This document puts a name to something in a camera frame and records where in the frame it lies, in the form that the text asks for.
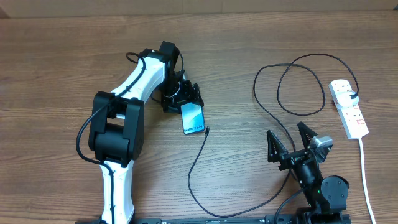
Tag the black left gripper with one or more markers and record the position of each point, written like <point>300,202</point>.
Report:
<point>191,94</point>

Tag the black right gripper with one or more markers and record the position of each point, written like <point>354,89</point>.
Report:
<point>290,158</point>

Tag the blue Galaxy smartphone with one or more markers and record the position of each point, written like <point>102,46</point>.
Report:
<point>192,118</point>

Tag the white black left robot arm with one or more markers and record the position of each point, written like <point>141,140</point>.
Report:
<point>116,123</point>

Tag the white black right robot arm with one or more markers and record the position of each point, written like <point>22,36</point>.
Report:
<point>326,196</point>

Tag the white charger plug adapter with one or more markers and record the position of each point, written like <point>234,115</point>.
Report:
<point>346,99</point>

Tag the white power strip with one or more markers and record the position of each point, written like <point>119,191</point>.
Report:
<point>352,117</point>

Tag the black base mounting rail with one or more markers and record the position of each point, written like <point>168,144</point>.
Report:
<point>217,220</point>

